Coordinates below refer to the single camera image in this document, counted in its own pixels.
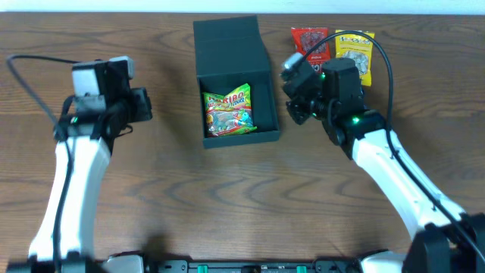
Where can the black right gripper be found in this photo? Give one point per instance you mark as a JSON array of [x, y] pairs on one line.
[[297, 110]]

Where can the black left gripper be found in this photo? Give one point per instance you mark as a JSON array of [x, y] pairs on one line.
[[141, 103]]

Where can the red Hacks candy bag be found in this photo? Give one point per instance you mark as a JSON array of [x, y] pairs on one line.
[[305, 38]]

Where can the yellow seed snack bag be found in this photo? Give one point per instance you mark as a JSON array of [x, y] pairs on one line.
[[359, 49]]

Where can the green Haribo worms bag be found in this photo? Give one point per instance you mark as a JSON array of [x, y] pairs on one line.
[[230, 114]]

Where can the dark green box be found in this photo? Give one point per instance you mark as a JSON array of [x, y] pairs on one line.
[[229, 53]]

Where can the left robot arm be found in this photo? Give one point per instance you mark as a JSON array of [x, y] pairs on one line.
[[65, 241]]

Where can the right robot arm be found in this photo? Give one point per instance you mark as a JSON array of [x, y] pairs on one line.
[[444, 237]]

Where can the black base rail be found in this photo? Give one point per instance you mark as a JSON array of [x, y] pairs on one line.
[[317, 266]]

